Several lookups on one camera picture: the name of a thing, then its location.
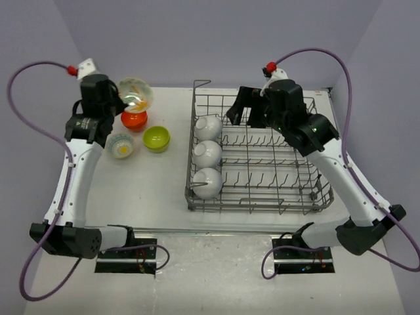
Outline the beige blue patterned bowl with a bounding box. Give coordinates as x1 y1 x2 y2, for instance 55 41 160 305
105 133 135 159

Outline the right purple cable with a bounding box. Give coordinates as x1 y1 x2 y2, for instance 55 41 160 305
261 47 420 280

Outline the white bowl front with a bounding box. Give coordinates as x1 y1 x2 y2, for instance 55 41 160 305
192 168 223 200

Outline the white bowl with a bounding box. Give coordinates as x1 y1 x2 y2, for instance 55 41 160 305
192 168 223 200
193 140 222 169
195 116 222 141

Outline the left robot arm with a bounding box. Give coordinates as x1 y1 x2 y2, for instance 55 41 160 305
30 74 137 259

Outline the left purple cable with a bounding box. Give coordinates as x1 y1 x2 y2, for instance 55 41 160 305
7 60 171 302

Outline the lime green bowl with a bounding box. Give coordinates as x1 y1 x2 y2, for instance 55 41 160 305
143 125 171 143
144 140 170 154

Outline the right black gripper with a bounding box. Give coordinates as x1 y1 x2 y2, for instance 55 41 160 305
227 85 288 134

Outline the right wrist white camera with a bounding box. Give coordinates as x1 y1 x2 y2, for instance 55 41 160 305
260 62 289 96

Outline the purple cable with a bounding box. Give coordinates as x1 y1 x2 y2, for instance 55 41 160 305
7 60 171 302
261 47 420 280

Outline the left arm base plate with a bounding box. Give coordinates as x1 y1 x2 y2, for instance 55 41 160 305
94 238 158 275

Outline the grey wire dish rack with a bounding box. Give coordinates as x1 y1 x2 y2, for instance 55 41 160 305
184 79 334 215

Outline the floral patterned bowl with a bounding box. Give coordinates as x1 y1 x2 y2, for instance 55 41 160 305
118 77 154 114

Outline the white bowl middle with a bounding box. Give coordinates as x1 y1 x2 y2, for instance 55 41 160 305
193 140 222 169

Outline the orange bowl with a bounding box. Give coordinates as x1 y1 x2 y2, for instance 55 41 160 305
124 114 148 132
121 112 148 129

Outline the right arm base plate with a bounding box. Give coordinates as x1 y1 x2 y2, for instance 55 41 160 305
273 247 335 274

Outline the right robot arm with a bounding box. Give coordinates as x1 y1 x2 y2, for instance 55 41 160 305
226 79 406 258

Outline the white bowl rear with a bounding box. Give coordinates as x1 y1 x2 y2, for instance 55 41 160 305
195 116 222 141

